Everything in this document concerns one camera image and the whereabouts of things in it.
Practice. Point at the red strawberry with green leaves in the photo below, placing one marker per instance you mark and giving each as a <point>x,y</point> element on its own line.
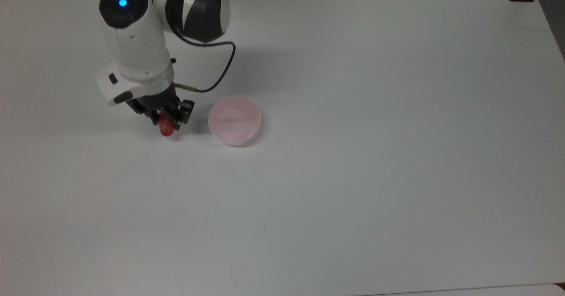
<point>167,129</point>

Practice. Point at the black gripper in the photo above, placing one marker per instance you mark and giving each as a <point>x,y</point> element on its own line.
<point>154,104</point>

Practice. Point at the pink plastic bowl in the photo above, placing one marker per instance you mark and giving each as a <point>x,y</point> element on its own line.
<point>234,119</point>

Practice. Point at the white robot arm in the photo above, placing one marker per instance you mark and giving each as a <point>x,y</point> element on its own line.
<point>132,35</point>

